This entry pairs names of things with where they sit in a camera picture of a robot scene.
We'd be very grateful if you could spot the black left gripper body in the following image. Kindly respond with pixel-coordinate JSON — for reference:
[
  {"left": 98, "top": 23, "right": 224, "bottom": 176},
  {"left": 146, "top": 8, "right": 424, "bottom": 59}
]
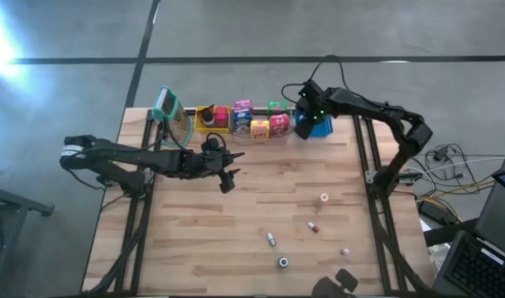
[{"left": 191, "top": 137, "right": 238, "bottom": 195}]

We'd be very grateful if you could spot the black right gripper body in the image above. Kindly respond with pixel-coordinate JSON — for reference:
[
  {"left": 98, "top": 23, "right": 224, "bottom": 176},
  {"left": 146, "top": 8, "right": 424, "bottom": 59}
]
[{"left": 294, "top": 79, "right": 333, "bottom": 142}]

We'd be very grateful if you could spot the green mini cereal box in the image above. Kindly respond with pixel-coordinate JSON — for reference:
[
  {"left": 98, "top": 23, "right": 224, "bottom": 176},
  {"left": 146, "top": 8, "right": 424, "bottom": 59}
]
[{"left": 267, "top": 100, "right": 290, "bottom": 117}]

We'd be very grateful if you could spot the Froot Loops mini cereal box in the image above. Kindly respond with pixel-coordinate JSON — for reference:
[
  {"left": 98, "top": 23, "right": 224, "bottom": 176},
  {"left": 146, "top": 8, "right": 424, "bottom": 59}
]
[{"left": 268, "top": 113, "right": 292, "bottom": 138}]

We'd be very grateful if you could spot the Frosted Flakes mini cereal box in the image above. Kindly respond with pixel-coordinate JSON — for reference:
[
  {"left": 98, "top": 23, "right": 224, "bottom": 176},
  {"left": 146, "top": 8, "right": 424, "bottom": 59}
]
[{"left": 232, "top": 108, "right": 253, "bottom": 135}]

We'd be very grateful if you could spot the Corn Pops mini cereal box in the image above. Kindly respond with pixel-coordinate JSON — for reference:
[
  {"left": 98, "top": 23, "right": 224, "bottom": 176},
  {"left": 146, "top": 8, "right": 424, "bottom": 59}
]
[{"left": 250, "top": 119, "right": 271, "bottom": 140}]

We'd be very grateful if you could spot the blue plastic basket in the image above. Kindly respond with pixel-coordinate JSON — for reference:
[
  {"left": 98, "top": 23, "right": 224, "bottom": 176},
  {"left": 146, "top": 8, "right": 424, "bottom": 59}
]
[{"left": 294, "top": 108, "right": 335, "bottom": 138}]

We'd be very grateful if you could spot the yellow plastic basket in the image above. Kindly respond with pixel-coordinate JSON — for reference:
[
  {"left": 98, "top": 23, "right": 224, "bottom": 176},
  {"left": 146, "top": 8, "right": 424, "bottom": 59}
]
[{"left": 194, "top": 105, "right": 233, "bottom": 134}]

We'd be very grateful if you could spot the clear plastic bin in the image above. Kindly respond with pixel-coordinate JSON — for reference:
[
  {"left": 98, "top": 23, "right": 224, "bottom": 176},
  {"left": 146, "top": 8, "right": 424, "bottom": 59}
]
[{"left": 229, "top": 100, "right": 297, "bottom": 147}]

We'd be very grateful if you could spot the dark blurry object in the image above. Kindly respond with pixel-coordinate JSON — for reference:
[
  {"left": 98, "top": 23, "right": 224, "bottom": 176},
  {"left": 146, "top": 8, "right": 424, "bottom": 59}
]
[{"left": 311, "top": 267, "right": 360, "bottom": 298}]

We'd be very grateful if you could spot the black power strip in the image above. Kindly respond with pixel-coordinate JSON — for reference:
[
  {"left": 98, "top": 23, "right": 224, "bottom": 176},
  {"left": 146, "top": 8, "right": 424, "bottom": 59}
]
[{"left": 417, "top": 198, "right": 459, "bottom": 227}]

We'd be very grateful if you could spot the black desk leg bar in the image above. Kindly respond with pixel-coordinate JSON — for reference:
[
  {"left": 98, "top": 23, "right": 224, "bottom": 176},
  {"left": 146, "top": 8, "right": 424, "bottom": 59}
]
[{"left": 423, "top": 218, "right": 481, "bottom": 248}]

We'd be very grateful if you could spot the white bag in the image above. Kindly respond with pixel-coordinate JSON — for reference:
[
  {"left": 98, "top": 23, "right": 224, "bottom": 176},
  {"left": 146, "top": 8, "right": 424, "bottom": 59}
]
[{"left": 426, "top": 243, "right": 450, "bottom": 276}]

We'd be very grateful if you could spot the black furniture stand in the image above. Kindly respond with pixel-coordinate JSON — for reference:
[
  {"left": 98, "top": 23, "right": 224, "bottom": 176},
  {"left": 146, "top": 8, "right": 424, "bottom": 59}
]
[{"left": 0, "top": 180, "right": 55, "bottom": 298}]

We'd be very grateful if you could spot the grey laptop with keyboard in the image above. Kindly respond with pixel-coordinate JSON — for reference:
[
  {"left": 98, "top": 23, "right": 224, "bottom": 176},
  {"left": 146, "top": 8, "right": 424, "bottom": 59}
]
[{"left": 432, "top": 181, "right": 505, "bottom": 298}]

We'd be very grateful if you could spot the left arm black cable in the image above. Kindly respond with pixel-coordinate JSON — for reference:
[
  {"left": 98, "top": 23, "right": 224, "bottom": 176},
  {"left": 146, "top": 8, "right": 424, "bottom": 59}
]
[{"left": 163, "top": 115, "right": 228, "bottom": 155}]

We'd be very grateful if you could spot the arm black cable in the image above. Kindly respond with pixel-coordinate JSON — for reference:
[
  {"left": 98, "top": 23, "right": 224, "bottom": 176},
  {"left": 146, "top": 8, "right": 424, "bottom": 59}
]
[
  {"left": 280, "top": 54, "right": 349, "bottom": 104},
  {"left": 163, "top": 115, "right": 228, "bottom": 155}
]

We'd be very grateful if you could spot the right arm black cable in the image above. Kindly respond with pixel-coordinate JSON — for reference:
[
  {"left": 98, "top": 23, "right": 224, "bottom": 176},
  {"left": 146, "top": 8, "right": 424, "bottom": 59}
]
[{"left": 280, "top": 54, "right": 349, "bottom": 104}]

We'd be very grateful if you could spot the black aluminium table frame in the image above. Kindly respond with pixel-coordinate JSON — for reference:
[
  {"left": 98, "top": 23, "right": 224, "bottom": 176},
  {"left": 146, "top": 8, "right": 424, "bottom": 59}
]
[{"left": 81, "top": 107, "right": 435, "bottom": 297}]

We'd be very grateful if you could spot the metal grater with teal handle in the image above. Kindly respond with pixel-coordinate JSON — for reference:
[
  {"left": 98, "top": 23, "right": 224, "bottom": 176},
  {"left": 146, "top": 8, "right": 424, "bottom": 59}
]
[{"left": 151, "top": 85, "right": 195, "bottom": 148}]

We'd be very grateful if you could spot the black cable with adapter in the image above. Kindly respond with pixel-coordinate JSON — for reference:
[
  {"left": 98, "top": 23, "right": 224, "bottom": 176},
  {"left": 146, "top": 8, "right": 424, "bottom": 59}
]
[{"left": 424, "top": 142, "right": 485, "bottom": 183}]

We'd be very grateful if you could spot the yellow cable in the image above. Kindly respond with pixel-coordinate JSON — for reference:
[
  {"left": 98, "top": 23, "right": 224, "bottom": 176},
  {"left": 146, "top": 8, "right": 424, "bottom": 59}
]
[{"left": 434, "top": 178, "right": 496, "bottom": 199}]

